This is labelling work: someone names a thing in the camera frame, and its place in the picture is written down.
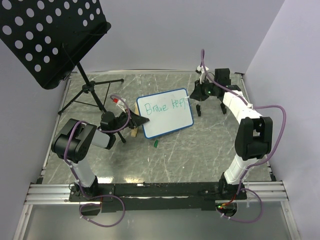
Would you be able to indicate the blue framed whiteboard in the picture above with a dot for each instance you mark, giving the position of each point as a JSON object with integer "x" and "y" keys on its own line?
{"x": 167, "y": 111}

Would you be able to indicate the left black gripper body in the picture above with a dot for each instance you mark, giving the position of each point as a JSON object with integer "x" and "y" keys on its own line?
{"x": 121, "y": 121}

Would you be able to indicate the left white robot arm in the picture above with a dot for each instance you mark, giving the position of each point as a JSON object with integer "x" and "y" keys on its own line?
{"x": 73, "y": 141}

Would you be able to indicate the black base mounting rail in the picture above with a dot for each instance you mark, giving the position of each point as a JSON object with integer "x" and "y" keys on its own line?
{"x": 115, "y": 197}

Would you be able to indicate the black perforated music stand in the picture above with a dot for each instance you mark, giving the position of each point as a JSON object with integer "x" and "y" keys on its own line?
{"x": 50, "y": 37}

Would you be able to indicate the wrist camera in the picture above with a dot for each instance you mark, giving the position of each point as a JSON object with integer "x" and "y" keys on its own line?
{"x": 202, "y": 72}
{"x": 119, "y": 103}

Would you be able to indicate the wooden rolling pin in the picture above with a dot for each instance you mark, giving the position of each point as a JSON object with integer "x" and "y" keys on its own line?
{"x": 134, "y": 131}

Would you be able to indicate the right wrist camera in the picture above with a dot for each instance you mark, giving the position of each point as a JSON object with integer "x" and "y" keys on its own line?
{"x": 202, "y": 72}

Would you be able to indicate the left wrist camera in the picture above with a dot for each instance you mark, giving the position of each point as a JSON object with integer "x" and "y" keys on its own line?
{"x": 119, "y": 103}

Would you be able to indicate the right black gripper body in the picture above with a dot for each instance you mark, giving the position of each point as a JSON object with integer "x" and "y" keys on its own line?
{"x": 209, "y": 88}

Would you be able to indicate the green marker cap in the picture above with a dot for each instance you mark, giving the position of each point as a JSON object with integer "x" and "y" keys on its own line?
{"x": 156, "y": 143}

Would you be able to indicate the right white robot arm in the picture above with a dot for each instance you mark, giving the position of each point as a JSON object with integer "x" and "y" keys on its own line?
{"x": 254, "y": 135}

